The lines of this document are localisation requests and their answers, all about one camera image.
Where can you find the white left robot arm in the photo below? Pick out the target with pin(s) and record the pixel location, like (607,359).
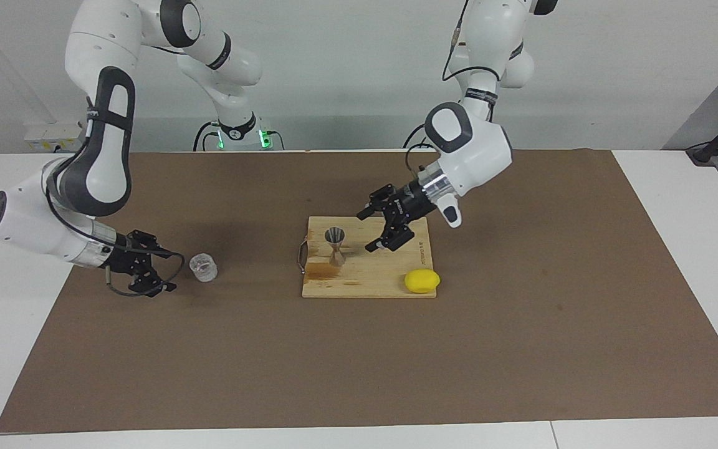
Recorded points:
(483,149)

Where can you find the white power strip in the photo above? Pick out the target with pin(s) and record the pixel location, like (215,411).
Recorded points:
(53,134)

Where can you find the brown paper table mat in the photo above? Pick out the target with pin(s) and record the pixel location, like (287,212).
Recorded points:
(359,362)

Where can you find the small clear glass cup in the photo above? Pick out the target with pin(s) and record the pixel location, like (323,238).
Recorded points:
(203,268)

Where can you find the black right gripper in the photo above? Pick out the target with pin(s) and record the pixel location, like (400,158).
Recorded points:
(128,259)

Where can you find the yellow lemon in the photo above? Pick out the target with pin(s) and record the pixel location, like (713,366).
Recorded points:
(422,281)

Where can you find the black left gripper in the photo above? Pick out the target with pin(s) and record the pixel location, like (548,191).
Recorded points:
(410,202)

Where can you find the wooden cutting board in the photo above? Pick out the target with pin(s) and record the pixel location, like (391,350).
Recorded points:
(371,274)

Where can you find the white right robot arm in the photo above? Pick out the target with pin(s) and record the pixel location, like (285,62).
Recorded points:
(97,168)

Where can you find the steel double jigger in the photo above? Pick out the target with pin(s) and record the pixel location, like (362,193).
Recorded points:
(336,249)

